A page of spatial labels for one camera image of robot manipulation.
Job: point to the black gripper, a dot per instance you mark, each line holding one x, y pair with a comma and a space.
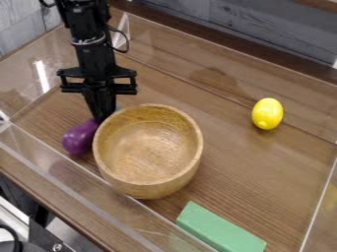
97, 72

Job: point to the purple toy eggplant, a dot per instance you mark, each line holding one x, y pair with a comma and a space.
78, 138

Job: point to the brown wooden bowl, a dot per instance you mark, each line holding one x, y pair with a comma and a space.
148, 148

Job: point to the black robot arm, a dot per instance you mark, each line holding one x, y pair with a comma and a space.
86, 18

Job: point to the yellow toy lemon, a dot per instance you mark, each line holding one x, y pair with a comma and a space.
268, 113

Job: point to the green foam block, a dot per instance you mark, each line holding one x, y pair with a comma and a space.
220, 233

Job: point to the clear acrylic corner bracket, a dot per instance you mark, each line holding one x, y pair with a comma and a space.
121, 34

